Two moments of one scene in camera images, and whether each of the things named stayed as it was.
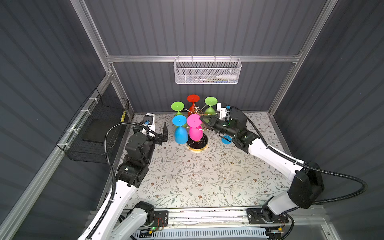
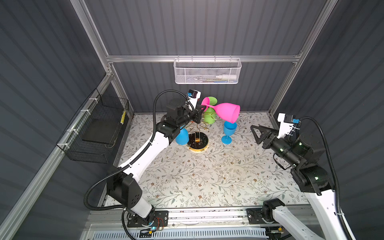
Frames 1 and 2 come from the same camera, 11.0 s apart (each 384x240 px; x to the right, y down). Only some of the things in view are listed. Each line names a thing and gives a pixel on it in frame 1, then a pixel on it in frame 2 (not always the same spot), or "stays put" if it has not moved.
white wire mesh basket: x=204 y=71 stays put
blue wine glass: x=181 y=133 stays put
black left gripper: x=159 y=137 → x=196 y=113
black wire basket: x=83 y=141 stays put
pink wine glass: x=196 y=130 → x=228 y=112
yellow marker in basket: x=123 y=116 stays put
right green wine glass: x=210 y=101 stays put
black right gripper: x=213 y=122 → x=271 y=136
